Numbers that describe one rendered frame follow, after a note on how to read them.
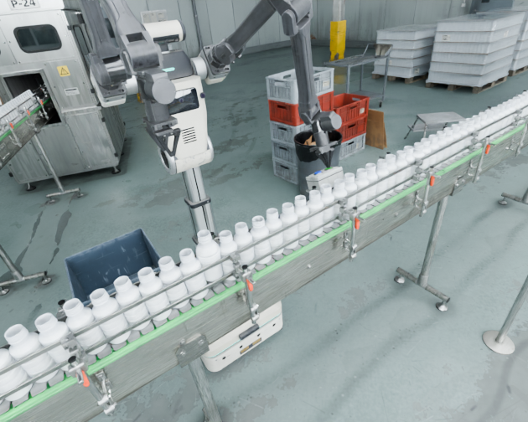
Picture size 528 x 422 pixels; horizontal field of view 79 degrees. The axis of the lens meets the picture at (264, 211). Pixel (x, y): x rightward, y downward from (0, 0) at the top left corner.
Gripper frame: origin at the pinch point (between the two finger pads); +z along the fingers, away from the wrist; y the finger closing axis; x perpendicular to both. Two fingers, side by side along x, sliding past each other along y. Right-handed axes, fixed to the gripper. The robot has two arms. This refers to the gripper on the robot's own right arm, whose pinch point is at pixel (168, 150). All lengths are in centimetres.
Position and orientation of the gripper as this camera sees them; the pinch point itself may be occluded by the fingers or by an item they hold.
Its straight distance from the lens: 94.9
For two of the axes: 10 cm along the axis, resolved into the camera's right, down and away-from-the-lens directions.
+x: 8.1, -3.8, 4.5
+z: 1.0, 8.4, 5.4
